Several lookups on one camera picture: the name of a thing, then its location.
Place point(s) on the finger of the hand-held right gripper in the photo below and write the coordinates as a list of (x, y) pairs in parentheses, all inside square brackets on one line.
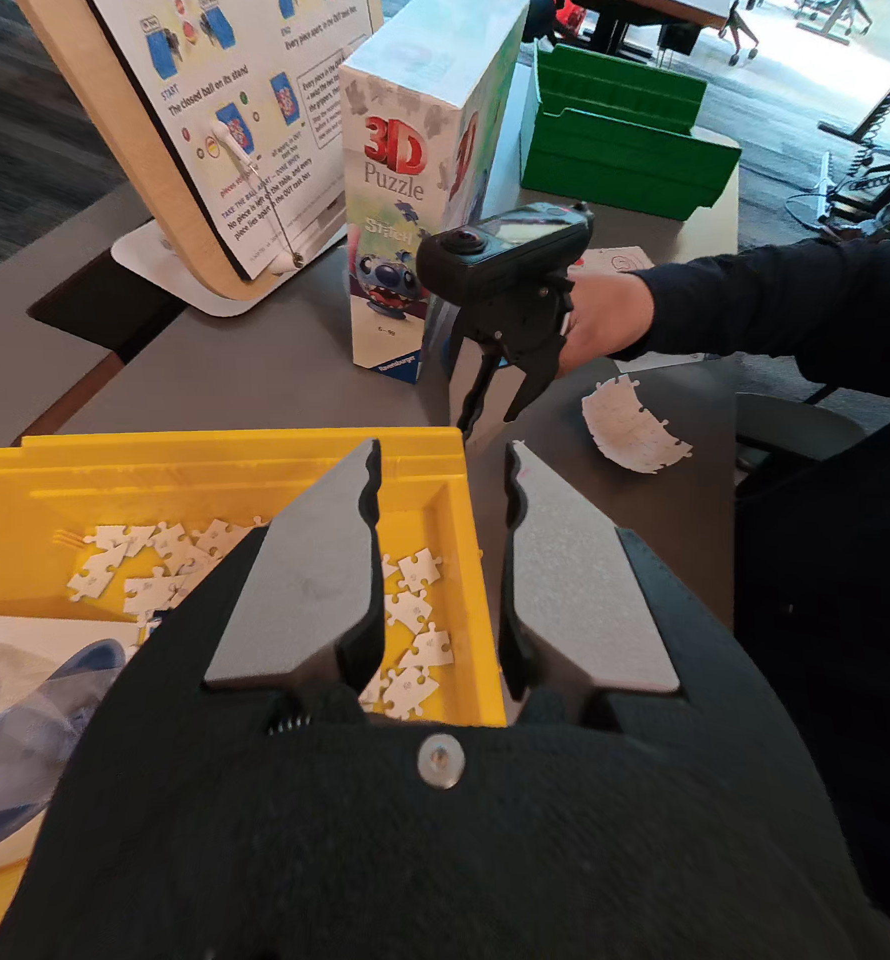
[(478, 390), (538, 382)]

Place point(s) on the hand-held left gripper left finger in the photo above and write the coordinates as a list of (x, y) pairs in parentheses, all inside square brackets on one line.
[(302, 585)]

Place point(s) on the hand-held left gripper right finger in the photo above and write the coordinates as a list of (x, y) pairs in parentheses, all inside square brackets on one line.
[(587, 600)]

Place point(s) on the assembled curved puzzle section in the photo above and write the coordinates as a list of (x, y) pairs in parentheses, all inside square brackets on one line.
[(632, 427)]

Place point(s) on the pile of puzzle pieces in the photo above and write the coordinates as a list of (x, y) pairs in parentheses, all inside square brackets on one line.
[(415, 622)]

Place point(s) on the yellow plastic bin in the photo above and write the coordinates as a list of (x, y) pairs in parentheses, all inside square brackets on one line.
[(190, 465)]

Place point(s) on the person's right forearm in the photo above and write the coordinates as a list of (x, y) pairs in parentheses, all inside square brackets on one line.
[(774, 300)]

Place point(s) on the cartoon printed puzzle box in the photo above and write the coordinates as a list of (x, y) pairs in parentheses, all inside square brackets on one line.
[(400, 112)]

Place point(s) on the person's right hand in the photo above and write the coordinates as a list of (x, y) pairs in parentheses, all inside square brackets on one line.
[(610, 315)]

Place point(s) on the white folded leaflet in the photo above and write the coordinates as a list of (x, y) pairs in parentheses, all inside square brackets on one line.
[(617, 259)]

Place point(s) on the green plastic crate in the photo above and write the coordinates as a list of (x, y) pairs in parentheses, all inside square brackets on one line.
[(624, 150)]

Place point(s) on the white paper sheet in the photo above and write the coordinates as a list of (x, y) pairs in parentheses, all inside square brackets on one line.
[(32, 630)]

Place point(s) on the printed instruction sheet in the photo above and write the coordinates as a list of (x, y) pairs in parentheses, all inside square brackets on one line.
[(265, 112)]

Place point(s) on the clear bag of blue parts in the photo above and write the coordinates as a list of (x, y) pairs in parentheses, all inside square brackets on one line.
[(32, 742)]

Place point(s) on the black pad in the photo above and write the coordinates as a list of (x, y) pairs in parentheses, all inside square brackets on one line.
[(107, 315)]

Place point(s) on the wooden display board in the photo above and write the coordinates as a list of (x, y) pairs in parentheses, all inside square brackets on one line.
[(115, 127)]

